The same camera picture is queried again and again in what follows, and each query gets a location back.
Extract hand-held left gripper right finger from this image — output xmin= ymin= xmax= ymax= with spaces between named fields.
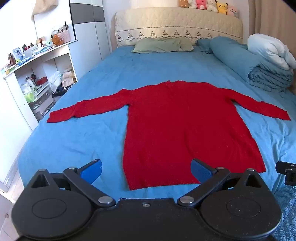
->
xmin=177 ymin=159 xmax=264 ymax=208

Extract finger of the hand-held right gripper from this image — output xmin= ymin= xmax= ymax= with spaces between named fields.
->
xmin=276 ymin=161 xmax=296 ymax=186

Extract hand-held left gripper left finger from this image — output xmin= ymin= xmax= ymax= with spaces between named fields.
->
xmin=31 ymin=159 xmax=116 ymax=208

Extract red knit sweater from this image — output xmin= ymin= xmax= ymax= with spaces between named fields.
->
xmin=47 ymin=80 xmax=291 ymax=191

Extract blue shaggy rug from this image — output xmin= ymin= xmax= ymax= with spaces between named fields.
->
xmin=272 ymin=185 xmax=296 ymax=241

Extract bed with blue sheet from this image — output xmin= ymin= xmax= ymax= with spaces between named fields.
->
xmin=18 ymin=44 xmax=296 ymax=202

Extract black bag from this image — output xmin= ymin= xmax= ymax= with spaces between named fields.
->
xmin=52 ymin=82 xmax=68 ymax=98

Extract beige bag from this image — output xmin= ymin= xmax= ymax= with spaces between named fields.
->
xmin=62 ymin=68 xmax=77 ymax=88

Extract green packets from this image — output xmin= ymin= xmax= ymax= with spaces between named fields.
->
xmin=24 ymin=91 xmax=38 ymax=103

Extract white bag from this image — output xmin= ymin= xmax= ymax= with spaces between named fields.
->
xmin=48 ymin=71 xmax=63 ymax=91

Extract white desk shelf unit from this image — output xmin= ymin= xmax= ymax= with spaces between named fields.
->
xmin=2 ymin=40 xmax=79 ymax=131

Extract rolled blue duvet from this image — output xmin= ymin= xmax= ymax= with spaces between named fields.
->
xmin=209 ymin=36 xmax=294 ymax=92

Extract white pillow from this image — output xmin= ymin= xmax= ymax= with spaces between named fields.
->
xmin=247 ymin=34 xmax=296 ymax=70

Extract blue pillow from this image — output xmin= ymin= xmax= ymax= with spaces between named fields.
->
xmin=197 ymin=38 xmax=214 ymax=54

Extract green pillow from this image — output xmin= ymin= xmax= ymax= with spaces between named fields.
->
xmin=131 ymin=37 xmax=194 ymax=54

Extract orange bear toy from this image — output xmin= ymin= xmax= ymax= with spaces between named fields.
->
xmin=52 ymin=35 xmax=64 ymax=47

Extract white and grey wardrobe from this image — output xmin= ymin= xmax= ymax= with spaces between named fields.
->
xmin=69 ymin=0 xmax=112 ymax=81

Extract pink basket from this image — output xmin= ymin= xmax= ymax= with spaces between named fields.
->
xmin=57 ymin=30 xmax=71 ymax=44

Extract beige quilted headboard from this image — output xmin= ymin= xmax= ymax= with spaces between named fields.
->
xmin=114 ymin=7 xmax=243 ymax=48

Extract beige curtain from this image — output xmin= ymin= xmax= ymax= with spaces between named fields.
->
xmin=254 ymin=0 xmax=296 ymax=50

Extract row of plush toys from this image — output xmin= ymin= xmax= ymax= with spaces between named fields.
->
xmin=178 ymin=0 xmax=240 ymax=17

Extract beige hanging cloth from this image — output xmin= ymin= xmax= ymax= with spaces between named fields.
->
xmin=32 ymin=0 xmax=57 ymax=16

